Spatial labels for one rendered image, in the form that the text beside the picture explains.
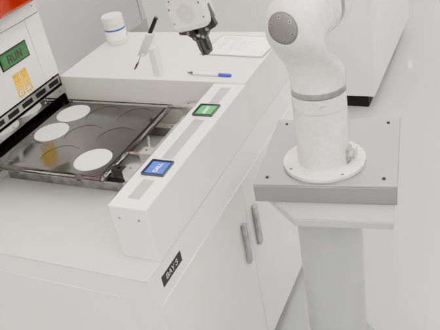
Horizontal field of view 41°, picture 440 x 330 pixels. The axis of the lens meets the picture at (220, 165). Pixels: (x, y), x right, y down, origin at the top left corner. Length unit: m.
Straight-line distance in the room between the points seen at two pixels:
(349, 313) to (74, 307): 0.70
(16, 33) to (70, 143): 0.36
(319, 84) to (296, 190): 0.25
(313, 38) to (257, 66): 0.54
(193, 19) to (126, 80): 0.42
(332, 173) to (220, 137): 0.30
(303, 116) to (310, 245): 0.35
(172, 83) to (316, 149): 0.55
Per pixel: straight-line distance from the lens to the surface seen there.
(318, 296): 1.60
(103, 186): 1.55
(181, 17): 1.45
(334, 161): 1.35
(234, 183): 1.58
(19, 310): 1.62
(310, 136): 1.32
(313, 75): 1.25
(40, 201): 1.61
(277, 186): 1.35
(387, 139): 1.49
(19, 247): 1.48
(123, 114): 1.73
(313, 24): 1.16
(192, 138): 1.40
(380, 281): 2.34
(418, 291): 2.31
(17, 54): 1.80
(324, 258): 1.50
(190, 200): 1.36
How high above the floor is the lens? 1.65
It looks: 32 degrees down
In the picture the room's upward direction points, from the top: 11 degrees counter-clockwise
